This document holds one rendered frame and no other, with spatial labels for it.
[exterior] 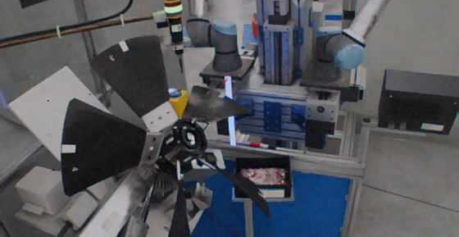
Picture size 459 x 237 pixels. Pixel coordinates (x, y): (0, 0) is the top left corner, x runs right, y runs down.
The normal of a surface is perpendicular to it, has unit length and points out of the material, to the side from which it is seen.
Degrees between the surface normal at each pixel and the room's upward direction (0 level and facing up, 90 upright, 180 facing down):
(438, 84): 15
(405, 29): 90
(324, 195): 90
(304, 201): 90
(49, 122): 50
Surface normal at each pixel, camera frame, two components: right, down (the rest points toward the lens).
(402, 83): -0.15, -0.70
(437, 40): -0.33, 0.51
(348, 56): 0.20, 0.58
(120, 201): 0.68, -0.47
